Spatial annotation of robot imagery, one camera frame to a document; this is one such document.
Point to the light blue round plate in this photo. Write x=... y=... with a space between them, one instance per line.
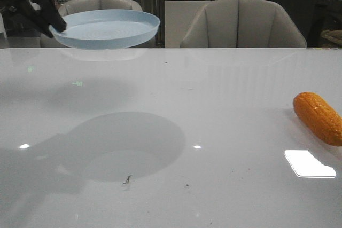
x=107 y=29

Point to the orange corn cob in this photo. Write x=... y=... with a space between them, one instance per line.
x=323 y=121

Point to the beige chair right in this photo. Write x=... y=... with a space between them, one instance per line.
x=242 y=24

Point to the beige chair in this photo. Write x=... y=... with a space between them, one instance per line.
x=76 y=6
x=242 y=24

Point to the beige chair left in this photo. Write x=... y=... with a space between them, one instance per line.
x=76 y=6

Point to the white refrigerator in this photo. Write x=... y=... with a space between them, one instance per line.
x=188 y=9

